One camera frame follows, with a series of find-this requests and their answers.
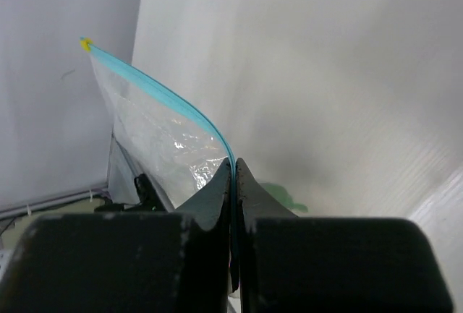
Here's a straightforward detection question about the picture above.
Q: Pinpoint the clear zip top bag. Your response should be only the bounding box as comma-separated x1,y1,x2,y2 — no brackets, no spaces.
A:
80,38,239,294

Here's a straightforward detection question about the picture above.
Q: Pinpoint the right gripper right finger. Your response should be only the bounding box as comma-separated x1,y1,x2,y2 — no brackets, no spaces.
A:
235,159,454,312

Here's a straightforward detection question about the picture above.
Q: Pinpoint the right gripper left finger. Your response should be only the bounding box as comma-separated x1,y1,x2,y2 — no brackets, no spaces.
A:
1,160,231,312

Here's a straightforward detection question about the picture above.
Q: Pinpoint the green cucumber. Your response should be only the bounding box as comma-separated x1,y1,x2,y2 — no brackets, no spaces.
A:
260,182,308,213

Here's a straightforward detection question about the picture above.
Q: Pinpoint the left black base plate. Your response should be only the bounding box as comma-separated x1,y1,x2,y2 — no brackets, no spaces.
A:
94,173,168,213

